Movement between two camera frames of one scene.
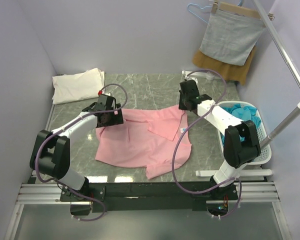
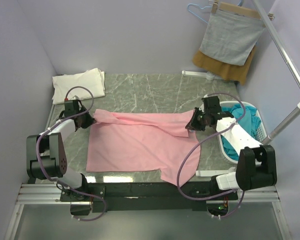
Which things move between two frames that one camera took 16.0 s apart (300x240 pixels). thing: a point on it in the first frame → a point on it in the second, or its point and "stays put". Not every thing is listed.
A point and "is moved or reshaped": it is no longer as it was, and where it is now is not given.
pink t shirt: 146,139 is moved or reshaped
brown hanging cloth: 230,71 stays put
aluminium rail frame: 258,192 stays put
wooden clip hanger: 249,12 stays put
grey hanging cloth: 231,37 stays put
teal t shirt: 243,112 stays put
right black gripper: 181,106 → 193,124
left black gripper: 117,119 → 90,120
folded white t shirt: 75,86 stays put
